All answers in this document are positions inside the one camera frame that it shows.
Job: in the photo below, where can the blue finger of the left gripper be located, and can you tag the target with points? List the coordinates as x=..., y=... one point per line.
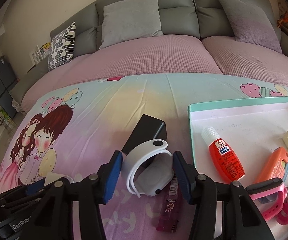
x=35, y=187

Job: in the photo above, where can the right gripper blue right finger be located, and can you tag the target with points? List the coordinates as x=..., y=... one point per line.
x=241, y=218

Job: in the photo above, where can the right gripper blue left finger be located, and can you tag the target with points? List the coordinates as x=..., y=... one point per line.
x=94, y=190

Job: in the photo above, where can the red white glue bottle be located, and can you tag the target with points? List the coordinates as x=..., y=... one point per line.
x=223, y=157

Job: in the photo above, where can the pink smartwatch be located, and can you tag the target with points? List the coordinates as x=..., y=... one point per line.
x=270, y=191

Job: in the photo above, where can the orange blue toy case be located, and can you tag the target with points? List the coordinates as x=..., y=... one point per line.
x=275, y=167

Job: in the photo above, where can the white soap-like block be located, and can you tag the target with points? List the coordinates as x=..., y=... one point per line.
x=51, y=177

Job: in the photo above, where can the black rectangular box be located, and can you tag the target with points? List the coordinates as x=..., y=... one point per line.
x=146, y=129

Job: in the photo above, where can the magenta lighter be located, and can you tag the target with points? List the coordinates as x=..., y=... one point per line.
x=171, y=209

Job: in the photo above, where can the cartoon print tablecloth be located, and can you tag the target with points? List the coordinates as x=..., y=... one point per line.
x=75, y=129

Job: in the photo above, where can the dark grey refrigerator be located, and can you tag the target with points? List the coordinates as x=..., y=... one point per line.
x=8, y=80

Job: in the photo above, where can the black white patterned cushion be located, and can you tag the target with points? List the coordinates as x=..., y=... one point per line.
x=62, y=47

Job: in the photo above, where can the pink sofa seat cover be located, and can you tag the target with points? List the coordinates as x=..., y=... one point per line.
x=166, y=54

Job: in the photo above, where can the books beside sofa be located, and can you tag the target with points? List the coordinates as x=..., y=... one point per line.
x=40, y=53

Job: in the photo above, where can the purple grey cushion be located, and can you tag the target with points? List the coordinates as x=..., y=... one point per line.
x=250, y=24

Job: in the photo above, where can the grey sofa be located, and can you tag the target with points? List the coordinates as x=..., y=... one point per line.
x=29, y=22

